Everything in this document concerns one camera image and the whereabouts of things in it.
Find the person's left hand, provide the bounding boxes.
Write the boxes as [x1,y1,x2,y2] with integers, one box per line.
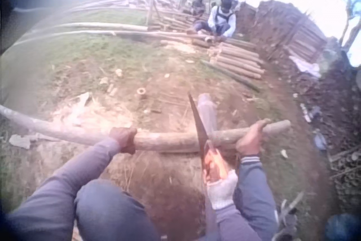
[108,126,138,156]

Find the person's right hand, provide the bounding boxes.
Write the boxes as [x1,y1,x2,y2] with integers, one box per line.
[205,169,239,211]

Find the orange handled hand saw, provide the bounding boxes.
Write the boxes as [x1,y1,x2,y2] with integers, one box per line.
[187,91,230,189]

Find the long wooden pole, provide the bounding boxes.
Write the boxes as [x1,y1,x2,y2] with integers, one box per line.
[0,104,292,155]

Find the short wooden support log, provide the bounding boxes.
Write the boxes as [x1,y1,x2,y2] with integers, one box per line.
[197,93,218,142]

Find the person's legs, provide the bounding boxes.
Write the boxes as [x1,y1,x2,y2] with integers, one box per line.
[74,178,162,241]

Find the long pale pole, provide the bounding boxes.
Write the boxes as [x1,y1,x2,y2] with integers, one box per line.
[53,29,211,43]
[55,21,149,32]

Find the pale bark scrap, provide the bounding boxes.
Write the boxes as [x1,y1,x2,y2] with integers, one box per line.
[8,134,37,150]

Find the heap of wooden poles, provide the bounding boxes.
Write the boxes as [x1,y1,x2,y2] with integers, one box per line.
[72,0,200,32]

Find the stack of cut logs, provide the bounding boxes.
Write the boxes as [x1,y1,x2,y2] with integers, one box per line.
[206,41,265,81]

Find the blue round container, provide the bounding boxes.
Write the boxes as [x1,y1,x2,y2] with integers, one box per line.
[324,213,361,241]

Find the white crumpled cloth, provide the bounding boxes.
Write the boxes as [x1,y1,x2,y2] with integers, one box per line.
[289,54,322,78]

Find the wooden slat fence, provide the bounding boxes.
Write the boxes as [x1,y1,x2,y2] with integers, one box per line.
[265,9,329,64]

